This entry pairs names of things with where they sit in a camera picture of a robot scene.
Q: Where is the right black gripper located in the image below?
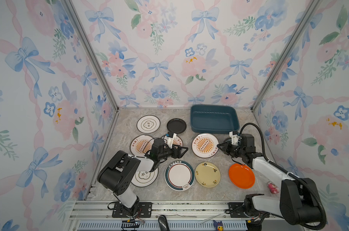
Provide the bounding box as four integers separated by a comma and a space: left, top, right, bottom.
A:
217, 141, 245, 158

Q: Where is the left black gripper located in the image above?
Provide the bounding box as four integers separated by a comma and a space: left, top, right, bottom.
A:
158, 144, 188, 162

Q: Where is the sunburst plate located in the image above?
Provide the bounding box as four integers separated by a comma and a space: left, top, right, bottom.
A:
130, 135, 154, 157
191, 133, 219, 159
162, 135, 183, 146

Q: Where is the white plate green rim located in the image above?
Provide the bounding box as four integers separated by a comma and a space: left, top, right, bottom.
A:
164, 160, 195, 192

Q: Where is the black plate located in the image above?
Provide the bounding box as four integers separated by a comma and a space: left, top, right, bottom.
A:
167, 118, 187, 134

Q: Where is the cream yellow plate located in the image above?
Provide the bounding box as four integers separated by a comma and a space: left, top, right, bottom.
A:
195, 162, 221, 188

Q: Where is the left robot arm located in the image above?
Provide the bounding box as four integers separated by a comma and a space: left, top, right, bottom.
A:
97, 138, 189, 210

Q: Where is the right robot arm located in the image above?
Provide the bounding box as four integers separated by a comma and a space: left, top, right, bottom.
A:
217, 134, 327, 230

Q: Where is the teal plastic bin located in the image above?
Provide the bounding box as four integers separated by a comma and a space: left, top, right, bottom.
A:
190, 105, 240, 134

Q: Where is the orange plate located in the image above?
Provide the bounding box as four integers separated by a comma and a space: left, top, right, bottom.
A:
228, 164, 255, 189

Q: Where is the white plate flower outline far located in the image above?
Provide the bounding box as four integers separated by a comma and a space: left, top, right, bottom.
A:
137, 115, 161, 134

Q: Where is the white plate flower outline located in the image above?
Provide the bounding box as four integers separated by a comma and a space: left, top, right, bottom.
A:
137, 115, 161, 134
131, 169, 159, 188

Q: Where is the white plate flower outline near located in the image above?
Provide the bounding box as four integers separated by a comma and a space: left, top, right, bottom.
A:
131, 169, 159, 188

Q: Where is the pink small toy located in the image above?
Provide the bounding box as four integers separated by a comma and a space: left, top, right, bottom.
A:
268, 182, 279, 194

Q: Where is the black computer mouse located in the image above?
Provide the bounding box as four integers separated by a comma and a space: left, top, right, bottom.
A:
158, 215, 170, 231

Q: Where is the small blue toy figure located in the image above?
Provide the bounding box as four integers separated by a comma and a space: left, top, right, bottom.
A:
213, 220, 224, 231

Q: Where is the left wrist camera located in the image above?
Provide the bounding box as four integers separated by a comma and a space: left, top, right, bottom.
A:
166, 131, 176, 149

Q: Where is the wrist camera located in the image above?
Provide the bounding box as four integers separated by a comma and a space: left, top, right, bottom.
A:
229, 131, 241, 146
166, 131, 176, 149

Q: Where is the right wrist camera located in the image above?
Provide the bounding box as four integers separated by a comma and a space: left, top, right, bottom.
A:
229, 131, 241, 146

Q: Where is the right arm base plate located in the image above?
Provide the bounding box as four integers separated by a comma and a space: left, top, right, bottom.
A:
225, 202, 266, 218

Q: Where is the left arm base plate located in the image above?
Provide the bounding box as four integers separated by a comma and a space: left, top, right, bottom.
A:
108, 202, 153, 218

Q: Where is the black corrugated cable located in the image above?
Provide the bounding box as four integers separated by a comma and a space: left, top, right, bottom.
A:
238, 122, 328, 231

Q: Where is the aluminium rail frame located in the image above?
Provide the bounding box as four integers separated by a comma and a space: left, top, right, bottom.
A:
63, 196, 317, 231

